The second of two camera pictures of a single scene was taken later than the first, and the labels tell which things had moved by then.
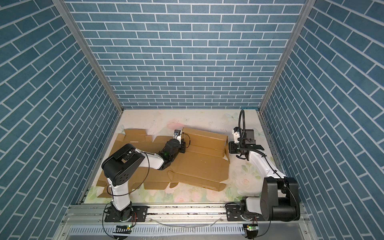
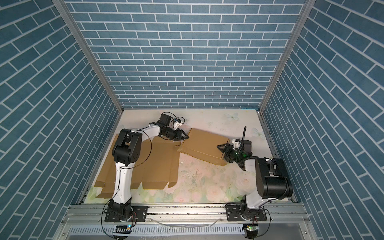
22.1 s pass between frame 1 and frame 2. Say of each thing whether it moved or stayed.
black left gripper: moved
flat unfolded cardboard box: stayed
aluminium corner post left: stayed
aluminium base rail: stayed
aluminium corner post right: stayed
